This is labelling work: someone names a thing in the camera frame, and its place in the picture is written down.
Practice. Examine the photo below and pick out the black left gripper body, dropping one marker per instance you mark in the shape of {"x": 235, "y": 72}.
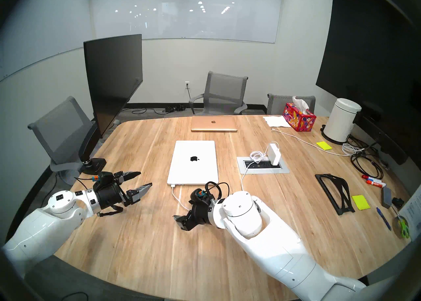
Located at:
{"x": 110, "y": 195}

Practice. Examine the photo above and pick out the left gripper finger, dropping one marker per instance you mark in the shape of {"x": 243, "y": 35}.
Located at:
{"x": 128, "y": 174}
{"x": 139, "y": 193}

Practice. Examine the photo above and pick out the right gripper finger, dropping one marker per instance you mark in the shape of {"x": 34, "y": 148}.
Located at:
{"x": 180, "y": 222}
{"x": 190, "y": 214}

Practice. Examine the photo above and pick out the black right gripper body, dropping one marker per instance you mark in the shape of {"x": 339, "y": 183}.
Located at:
{"x": 201, "y": 213}

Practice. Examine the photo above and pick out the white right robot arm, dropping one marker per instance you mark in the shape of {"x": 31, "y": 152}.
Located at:
{"x": 263, "y": 231}

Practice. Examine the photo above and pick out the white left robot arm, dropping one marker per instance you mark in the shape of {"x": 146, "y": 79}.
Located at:
{"x": 39, "y": 224}

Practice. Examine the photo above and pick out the silver MacBook laptop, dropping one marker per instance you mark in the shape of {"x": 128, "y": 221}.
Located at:
{"x": 184, "y": 172}

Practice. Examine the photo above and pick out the rose gold MacBook laptop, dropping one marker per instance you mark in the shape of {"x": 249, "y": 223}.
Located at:
{"x": 213, "y": 124}

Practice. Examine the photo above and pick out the black desk monitor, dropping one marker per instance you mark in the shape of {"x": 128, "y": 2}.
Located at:
{"x": 111, "y": 80}

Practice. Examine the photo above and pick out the grey table outlet plate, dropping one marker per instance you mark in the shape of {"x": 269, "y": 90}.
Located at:
{"x": 240, "y": 167}

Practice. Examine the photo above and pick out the grey mesh office chair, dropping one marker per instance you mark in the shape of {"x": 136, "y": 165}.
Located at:
{"x": 62, "y": 129}
{"x": 278, "y": 103}
{"x": 223, "y": 89}

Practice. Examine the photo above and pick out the white power adapter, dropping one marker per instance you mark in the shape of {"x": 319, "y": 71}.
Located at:
{"x": 273, "y": 155}

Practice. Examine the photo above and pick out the white paper napkin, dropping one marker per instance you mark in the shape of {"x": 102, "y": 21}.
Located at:
{"x": 274, "y": 121}

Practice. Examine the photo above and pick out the colourful floral tissue box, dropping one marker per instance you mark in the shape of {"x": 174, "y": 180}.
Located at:
{"x": 297, "y": 117}

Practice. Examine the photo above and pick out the black laptop stand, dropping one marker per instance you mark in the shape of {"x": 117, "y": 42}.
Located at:
{"x": 340, "y": 211}

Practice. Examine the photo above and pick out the yellow sticky note pad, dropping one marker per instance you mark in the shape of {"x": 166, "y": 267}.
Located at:
{"x": 324, "y": 145}
{"x": 361, "y": 202}

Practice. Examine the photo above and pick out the red capped whiteboard marker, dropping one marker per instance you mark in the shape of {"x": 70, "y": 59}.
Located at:
{"x": 364, "y": 176}

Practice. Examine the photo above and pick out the white cylindrical bin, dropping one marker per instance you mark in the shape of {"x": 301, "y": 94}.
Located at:
{"x": 340, "y": 119}

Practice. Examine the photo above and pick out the red markers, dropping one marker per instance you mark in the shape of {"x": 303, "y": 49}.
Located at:
{"x": 375, "y": 182}

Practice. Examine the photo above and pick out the blue pen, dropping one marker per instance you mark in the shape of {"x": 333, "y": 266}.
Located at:
{"x": 384, "y": 219}

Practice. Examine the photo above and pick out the grey whiteboard eraser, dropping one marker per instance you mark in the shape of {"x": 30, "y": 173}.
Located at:
{"x": 386, "y": 198}

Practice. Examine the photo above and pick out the small black clip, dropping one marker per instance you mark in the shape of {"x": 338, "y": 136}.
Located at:
{"x": 397, "y": 201}

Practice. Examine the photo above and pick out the black video bar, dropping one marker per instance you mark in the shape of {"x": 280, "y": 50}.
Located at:
{"x": 391, "y": 145}

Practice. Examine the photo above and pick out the white printed paper sheet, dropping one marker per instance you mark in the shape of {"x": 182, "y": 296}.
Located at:
{"x": 414, "y": 208}

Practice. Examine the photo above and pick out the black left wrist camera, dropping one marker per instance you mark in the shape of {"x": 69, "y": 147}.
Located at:
{"x": 105, "y": 178}

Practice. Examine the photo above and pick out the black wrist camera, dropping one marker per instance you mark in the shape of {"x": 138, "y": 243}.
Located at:
{"x": 199, "y": 195}
{"x": 105, "y": 178}

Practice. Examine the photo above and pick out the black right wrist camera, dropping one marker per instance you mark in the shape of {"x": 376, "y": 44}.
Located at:
{"x": 199, "y": 195}

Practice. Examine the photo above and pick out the glass wall whiteboard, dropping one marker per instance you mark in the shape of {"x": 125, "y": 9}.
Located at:
{"x": 184, "y": 7}

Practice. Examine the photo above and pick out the large black wall television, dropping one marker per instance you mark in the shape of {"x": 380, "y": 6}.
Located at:
{"x": 361, "y": 57}

